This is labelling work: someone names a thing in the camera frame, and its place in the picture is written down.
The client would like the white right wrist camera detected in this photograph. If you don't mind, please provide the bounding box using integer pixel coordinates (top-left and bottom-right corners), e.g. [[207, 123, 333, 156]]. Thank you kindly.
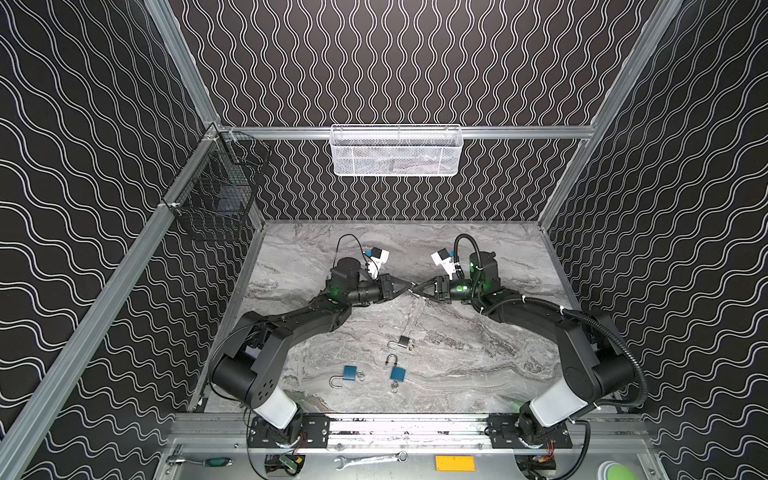
[[430, 248, 459, 280]]

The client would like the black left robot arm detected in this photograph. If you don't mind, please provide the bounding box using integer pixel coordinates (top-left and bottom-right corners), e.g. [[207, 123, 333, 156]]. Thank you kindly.
[[209, 257, 415, 430]]

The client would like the blue padlock left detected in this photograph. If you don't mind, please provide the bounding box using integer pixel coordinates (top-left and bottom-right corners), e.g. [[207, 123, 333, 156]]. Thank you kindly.
[[328, 365, 366, 389]]

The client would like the green round button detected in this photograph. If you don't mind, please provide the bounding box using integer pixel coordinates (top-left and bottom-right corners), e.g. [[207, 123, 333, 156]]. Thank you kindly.
[[597, 461, 639, 480]]

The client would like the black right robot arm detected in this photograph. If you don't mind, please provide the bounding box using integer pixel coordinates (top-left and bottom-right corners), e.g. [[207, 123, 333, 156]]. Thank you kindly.
[[413, 251, 641, 432]]

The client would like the black wire mesh basket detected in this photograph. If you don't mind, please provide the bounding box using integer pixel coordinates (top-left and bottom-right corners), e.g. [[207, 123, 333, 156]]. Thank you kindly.
[[170, 124, 274, 242]]

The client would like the silver grey padlock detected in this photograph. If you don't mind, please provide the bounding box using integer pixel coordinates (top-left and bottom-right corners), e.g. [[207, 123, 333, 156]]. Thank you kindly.
[[387, 335, 415, 351]]

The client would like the blue padlock right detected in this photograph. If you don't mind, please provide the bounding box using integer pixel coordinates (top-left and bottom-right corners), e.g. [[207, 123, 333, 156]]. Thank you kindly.
[[385, 353, 406, 393]]

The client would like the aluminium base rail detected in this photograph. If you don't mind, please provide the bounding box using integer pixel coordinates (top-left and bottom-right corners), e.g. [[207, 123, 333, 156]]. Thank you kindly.
[[167, 412, 653, 454]]

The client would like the blue padlock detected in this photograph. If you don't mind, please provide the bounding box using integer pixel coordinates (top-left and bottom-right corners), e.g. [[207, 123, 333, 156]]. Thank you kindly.
[[328, 365, 366, 389], [385, 353, 406, 393]]

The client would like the silver open-end wrench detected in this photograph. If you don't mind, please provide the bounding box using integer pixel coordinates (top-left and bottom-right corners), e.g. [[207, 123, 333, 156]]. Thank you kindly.
[[334, 451, 409, 471]]

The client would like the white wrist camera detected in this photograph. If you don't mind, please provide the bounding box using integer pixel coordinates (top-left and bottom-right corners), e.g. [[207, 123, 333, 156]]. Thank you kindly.
[[364, 247, 389, 280], [430, 248, 459, 280]]

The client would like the yellow label plate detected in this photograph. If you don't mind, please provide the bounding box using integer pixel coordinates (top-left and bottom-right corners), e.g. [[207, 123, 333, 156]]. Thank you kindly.
[[435, 455, 476, 473]]

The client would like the green handled screwdriver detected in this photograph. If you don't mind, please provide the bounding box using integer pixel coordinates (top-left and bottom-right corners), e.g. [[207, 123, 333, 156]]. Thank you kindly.
[[167, 456, 234, 468]]

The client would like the white wire mesh basket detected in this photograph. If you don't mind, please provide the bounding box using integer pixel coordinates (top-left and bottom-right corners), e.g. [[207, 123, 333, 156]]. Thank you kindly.
[[329, 124, 464, 177]]

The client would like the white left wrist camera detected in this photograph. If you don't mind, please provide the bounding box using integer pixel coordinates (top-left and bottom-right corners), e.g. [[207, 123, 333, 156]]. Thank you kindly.
[[364, 247, 389, 280]]

